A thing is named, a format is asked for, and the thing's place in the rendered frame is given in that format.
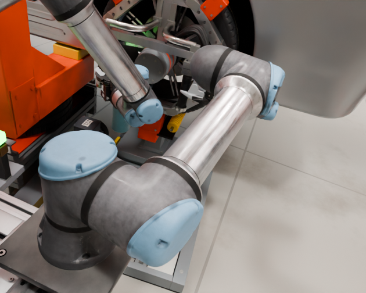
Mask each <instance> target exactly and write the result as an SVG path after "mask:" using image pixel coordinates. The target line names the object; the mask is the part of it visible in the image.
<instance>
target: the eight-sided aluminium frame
mask: <svg viewBox="0 0 366 293"><path fill-rule="evenodd" d="M141 1H142V0H122V1H121V2H120V3H119V4H117V5H116V6H115V7H114V8H113V9H111V10H110V11H108V12H107V13H106V14H105V15H104V16H103V19H107V18H110V19H113V20H117V19H118V18H120V17H121V16H122V15H123V14H125V13H126V12H128V11H129V10H130V9H131V8H133V7H134V6H135V5H136V4H138V3H139V2H141ZM163 1H164V2H168V3H176V4H178V5H179V6H183V7H186V8H190V9H191V10H192V12H193V14H194V15H195V17H196V19H197V21H198V22H199V24H200V25H201V26H203V27H204V28H205V30H206V32H207V36H208V39H209V41H210V43H211V45H222V46H225V47H226V46H227V45H226V44H225V42H224V39H223V38H222V36H221V34H220V33H219V31H218V29H217V27H216V25H215V24H214V22H213V20H212V21H210V20H209V19H208V18H207V16H206V15H205V14H204V13H203V11H202V10H201V8H200V7H201V5H202V4H203V2H202V0H163ZM158 100H159V101H160V102H161V104H162V107H163V114H166V115H167V116H168V115H169V116H175V115H177V114H179V113H181V112H179V111H177V110H176V109H175V106H176V104H177V102H176V103H171V102H167V101H164V100H161V99H158ZM197 104H199V103H198V102H196V101H193V100H191V99H190V98H188V99H187V102H186V110H187V109H189V108H191V107H193V106H195V105H197Z"/></svg>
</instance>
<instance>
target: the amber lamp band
mask: <svg viewBox="0 0 366 293"><path fill-rule="evenodd" d="M8 152H9V151H8V145H7V143H5V144H4V145H3V146H1V147H0V157H3V156H4V155H5V154H6V153H8Z"/></svg>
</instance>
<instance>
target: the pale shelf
mask: <svg viewBox="0 0 366 293"><path fill-rule="evenodd" d="M9 166H10V172H11V175H12V177H11V178H10V179H9V180H8V181H3V180H0V191H2V192H3V191H4V190H5V189H6V188H7V187H8V186H9V185H11V183H13V182H14V181H15V179H17V178H18V177H19V176H20V175H21V174H22V173H23V172H24V166H23V165H20V164H17V163H14V162H11V161H9Z"/></svg>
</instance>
